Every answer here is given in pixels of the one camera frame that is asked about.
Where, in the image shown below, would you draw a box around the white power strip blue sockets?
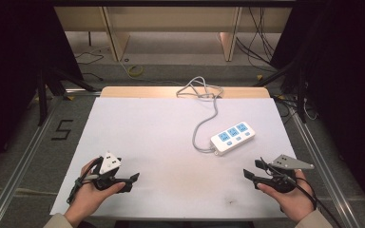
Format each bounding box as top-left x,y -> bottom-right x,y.
209,122 -> 257,157

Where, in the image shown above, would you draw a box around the black and white floor cables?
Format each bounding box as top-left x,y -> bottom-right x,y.
273,94 -> 318,125

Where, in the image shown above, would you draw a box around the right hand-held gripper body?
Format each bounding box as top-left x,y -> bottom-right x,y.
259,154 -> 316,195

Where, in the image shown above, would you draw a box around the yellow tape roll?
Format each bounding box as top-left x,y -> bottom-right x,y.
126,65 -> 144,78

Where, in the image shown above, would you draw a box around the grey power strip cable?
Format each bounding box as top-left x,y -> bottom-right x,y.
175,75 -> 224,154

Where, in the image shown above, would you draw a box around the bundle of black cables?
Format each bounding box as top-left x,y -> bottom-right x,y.
235,7 -> 278,66

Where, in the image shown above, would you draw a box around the person's right hand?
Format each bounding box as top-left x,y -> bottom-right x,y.
256,169 -> 317,224

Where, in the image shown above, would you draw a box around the white table cover sheet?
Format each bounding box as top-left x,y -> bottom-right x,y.
49,96 -> 298,219

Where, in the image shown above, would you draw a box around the dark curtain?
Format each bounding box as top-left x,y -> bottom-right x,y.
0,0 -> 84,181
270,0 -> 365,222

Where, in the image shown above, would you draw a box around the black metal stand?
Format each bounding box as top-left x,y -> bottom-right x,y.
36,66 -> 98,127
252,60 -> 309,124

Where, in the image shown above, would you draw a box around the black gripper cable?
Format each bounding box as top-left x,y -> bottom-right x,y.
259,156 -> 344,228
66,157 -> 104,205

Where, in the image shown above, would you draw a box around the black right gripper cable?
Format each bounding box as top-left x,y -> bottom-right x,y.
259,156 -> 344,228

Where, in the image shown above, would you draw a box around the aluminium floor rail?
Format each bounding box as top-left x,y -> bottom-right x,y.
288,110 -> 364,228
0,94 -> 65,228

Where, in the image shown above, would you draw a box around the thin black floor cable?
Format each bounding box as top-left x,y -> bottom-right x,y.
73,47 -> 109,82

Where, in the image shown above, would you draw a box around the person's left hand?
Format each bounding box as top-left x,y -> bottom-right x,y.
64,158 -> 126,228

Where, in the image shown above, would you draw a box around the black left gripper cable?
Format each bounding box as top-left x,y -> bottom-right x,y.
66,157 -> 104,205

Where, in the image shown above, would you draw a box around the wooden shelf unit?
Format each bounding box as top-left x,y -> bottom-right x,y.
54,6 -> 293,63

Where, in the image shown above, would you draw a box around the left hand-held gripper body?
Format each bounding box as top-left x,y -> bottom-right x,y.
90,151 -> 125,193

